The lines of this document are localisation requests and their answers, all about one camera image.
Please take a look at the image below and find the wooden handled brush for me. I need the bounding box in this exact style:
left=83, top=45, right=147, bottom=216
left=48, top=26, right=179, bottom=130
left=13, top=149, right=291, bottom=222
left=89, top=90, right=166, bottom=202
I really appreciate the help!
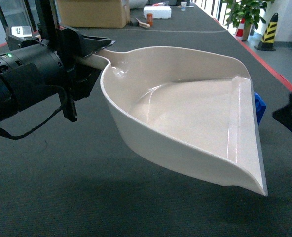
left=135, top=18, right=151, bottom=29

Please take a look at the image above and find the white foam block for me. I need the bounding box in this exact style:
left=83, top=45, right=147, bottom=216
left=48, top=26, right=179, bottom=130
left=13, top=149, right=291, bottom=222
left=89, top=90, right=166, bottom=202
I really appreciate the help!
left=143, top=6, right=172, bottom=19

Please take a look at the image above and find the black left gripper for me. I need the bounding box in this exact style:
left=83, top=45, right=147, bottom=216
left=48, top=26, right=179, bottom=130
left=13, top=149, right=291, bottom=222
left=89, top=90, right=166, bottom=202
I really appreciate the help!
left=5, top=27, right=114, bottom=122

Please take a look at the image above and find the black vertical camera mast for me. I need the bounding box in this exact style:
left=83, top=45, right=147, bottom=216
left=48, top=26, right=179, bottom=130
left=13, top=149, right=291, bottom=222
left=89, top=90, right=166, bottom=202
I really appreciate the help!
left=35, top=0, right=59, bottom=49

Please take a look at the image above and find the beige plastic dustpan tray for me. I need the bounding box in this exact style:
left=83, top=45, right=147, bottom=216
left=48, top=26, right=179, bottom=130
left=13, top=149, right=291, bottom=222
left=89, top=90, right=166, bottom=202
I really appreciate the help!
left=77, top=46, right=268, bottom=196

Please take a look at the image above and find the white paper cup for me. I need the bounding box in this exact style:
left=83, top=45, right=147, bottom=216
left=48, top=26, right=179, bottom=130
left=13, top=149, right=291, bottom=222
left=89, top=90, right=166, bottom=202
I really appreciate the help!
left=180, top=1, right=187, bottom=11

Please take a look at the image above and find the blue plastic hexagonal part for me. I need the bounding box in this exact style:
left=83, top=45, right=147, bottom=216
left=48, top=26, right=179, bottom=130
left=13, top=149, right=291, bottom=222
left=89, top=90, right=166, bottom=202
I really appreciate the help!
left=254, top=92, right=267, bottom=125

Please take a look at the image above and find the small orange bottle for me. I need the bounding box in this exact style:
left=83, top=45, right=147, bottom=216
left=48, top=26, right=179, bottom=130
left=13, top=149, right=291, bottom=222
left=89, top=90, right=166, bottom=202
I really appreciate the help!
left=146, top=13, right=153, bottom=26

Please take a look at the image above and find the red white traffic cone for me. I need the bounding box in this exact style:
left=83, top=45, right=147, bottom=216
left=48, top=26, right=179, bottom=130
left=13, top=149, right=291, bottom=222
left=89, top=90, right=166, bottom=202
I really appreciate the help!
left=235, top=18, right=245, bottom=40

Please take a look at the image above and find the green potted plant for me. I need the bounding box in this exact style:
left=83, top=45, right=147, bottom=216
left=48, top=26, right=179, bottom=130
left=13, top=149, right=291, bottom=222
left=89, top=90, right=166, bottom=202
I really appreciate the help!
left=220, top=0, right=275, bottom=41

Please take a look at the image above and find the brown cardboard box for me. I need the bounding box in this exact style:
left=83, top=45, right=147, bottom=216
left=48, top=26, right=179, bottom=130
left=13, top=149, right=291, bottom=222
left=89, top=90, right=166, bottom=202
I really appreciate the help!
left=57, top=0, right=130, bottom=28

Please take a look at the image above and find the yellow black traffic cone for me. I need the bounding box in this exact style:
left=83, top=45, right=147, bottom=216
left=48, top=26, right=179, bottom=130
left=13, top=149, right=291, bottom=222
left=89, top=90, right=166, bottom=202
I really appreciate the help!
left=254, top=13, right=279, bottom=51

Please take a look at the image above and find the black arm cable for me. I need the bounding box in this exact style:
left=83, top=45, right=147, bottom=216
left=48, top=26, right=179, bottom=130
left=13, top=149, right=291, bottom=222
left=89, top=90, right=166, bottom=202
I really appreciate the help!
left=0, top=85, right=68, bottom=141

